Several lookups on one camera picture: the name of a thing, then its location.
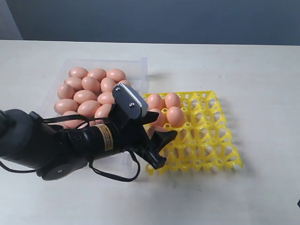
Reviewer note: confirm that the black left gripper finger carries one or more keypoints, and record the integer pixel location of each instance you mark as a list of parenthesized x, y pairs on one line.
[(149, 117), (160, 139)]

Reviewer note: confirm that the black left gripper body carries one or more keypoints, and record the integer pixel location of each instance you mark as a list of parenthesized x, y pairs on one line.
[(120, 134)]

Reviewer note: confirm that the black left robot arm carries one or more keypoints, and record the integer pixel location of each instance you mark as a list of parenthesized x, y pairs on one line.
[(55, 147)]

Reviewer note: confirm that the clear plastic bin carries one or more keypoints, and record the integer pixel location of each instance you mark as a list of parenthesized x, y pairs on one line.
[(93, 114)]

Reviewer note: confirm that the yellow plastic egg tray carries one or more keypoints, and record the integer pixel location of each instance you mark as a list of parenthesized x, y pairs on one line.
[(204, 142)]

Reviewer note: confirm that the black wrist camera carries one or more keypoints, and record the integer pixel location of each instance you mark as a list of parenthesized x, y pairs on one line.
[(129, 101)]

